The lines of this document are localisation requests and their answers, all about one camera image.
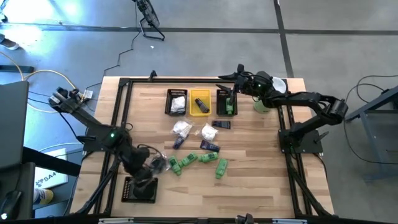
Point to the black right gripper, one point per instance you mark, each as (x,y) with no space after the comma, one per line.
(244,83)

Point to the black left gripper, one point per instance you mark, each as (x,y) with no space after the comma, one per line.
(142,182)

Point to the green travel bottle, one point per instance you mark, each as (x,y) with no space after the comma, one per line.
(175,165)
(189,158)
(221,168)
(207,157)
(229,106)

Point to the black round item clear bag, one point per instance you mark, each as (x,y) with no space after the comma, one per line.
(160,165)

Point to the dark blue travel tube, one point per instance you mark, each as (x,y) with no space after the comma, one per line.
(221,124)
(210,145)
(178,142)
(202,105)

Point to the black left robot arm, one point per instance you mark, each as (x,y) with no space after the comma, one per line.
(90,119)

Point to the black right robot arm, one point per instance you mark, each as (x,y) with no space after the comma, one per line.
(298,98)

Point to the wide black slotted basket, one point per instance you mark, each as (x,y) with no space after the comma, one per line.
(126,189)

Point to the black slotted plastic basket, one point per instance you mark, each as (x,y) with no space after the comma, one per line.
(168,104)
(220,105)

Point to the yellow slotted plastic basket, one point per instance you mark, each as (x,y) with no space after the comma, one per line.
(193,107)

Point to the green disinfecting wipes canister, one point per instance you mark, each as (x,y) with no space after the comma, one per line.
(279,85)

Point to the white printed cardboard box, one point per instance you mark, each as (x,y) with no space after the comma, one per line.
(49,180)

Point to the black desk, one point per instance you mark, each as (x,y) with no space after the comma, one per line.
(49,160)

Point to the white and yellow item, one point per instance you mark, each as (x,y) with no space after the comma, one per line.
(43,196)

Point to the small white power adapter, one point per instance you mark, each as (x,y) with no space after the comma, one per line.
(88,94)

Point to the black floor fan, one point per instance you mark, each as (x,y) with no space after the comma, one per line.
(148,14)

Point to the black computer mouse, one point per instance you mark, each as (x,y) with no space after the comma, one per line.
(11,202)

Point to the grey metal bench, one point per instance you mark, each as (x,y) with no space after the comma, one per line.
(373,102)

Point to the black flat floor bar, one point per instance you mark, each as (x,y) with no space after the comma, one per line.
(15,69)

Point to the person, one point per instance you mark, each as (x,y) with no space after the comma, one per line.
(9,43)

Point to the black aluminium table frame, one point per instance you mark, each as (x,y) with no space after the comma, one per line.
(186,80)

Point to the silver metal bracket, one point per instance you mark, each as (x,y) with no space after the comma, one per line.
(289,221)
(115,220)

